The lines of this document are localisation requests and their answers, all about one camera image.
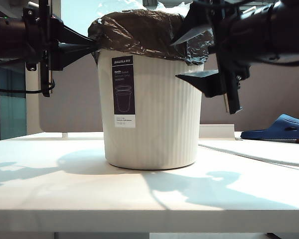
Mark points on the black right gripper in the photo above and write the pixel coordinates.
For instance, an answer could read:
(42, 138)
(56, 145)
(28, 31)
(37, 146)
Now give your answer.
(229, 74)

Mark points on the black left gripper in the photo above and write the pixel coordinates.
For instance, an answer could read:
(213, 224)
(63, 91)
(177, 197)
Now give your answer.
(40, 37)

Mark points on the black garbage bag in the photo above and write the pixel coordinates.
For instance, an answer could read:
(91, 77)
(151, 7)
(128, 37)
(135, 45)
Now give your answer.
(144, 30)

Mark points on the white ribbed trash can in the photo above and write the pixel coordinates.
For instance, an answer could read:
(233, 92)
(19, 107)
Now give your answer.
(159, 112)

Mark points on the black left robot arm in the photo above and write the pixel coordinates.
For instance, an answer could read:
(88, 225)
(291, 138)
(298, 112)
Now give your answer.
(7, 37)

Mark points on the crumpled clear plastic waste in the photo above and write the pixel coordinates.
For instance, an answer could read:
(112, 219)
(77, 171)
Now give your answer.
(169, 8)

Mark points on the black white product label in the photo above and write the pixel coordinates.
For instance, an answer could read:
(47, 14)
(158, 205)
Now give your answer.
(124, 94)

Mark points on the grey desk partition panel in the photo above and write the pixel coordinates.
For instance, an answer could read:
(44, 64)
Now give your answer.
(264, 99)

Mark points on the blue rubber slipper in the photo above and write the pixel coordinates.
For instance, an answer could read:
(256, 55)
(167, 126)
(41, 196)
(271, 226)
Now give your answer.
(276, 130)

